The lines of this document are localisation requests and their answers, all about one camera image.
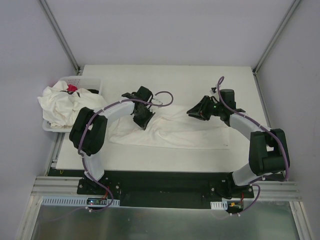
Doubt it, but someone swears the white cable duct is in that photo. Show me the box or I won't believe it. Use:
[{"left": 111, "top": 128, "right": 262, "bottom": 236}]
[
  {"left": 210, "top": 200, "right": 228, "bottom": 211},
  {"left": 42, "top": 196, "right": 120, "bottom": 208}
]

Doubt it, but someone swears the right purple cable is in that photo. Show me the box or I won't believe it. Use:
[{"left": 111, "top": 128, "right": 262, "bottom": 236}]
[{"left": 216, "top": 76, "right": 291, "bottom": 182}]

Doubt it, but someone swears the white t-shirt pile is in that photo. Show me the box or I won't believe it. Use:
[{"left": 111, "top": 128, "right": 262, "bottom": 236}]
[{"left": 37, "top": 80, "right": 107, "bottom": 130}]

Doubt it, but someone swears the right aluminium frame post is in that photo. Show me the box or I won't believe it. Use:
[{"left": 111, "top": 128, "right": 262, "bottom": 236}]
[{"left": 252, "top": 0, "right": 302, "bottom": 76}]

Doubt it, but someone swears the aluminium frame post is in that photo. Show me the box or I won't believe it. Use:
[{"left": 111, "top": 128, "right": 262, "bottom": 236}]
[
  {"left": 252, "top": 0, "right": 302, "bottom": 76},
  {"left": 37, "top": 0, "right": 81, "bottom": 75}
]

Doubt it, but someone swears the left aluminium frame post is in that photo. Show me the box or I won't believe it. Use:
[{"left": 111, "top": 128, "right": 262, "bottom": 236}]
[{"left": 37, "top": 0, "right": 81, "bottom": 75}]

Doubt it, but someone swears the pink t-shirt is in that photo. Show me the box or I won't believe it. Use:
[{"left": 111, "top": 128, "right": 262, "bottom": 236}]
[{"left": 67, "top": 84, "right": 78, "bottom": 92}]

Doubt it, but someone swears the aluminium front rail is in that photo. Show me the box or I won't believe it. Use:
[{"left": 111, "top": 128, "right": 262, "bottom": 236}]
[{"left": 31, "top": 176, "right": 303, "bottom": 202}]

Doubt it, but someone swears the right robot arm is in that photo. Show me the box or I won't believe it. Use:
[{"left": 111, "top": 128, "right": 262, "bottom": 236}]
[{"left": 186, "top": 87, "right": 290, "bottom": 198}]

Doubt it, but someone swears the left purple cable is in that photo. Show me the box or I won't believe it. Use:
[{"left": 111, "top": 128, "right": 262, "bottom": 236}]
[{"left": 77, "top": 90, "right": 175, "bottom": 183}]

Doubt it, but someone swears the right white cable duct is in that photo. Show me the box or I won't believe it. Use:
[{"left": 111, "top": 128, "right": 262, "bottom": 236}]
[{"left": 210, "top": 200, "right": 228, "bottom": 211}]

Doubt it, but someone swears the left white cable duct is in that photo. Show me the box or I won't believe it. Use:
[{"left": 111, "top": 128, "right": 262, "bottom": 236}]
[{"left": 42, "top": 196, "right": 120, "bottom": 208}]

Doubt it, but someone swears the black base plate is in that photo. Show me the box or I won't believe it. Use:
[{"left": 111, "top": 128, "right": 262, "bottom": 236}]
[{"left": 77, "top": 171, "right": 254, "bottom": 209}]

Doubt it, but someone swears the purple cable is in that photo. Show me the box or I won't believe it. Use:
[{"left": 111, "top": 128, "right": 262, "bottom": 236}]
[
  {"left": 77, "top": 90, "right": 175, "bottom": 183},
  {"left": 216, "top": 76, "right": 291, "bottom": 182}
]

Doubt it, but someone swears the white red-print t-shirt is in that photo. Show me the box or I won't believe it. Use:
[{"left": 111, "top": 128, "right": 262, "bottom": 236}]
[{"left": 107, "top": 105, "right": 230, "bottom": 150}]

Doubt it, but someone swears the white plastic laundry basket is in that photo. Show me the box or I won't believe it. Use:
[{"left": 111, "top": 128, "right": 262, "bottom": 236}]
[{"left": 42, "top": 75, "right": 104, "bottom": 133}]

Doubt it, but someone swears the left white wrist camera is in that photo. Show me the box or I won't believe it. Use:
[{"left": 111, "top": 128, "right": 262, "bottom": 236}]
[{"left": 150, "top": 98, "right": 163, "bottom": 106}]

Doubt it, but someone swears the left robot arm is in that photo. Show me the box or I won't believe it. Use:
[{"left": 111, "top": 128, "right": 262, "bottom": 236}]
[{"left": 69, "top": 86, "right": 155, "bottom": 195}]

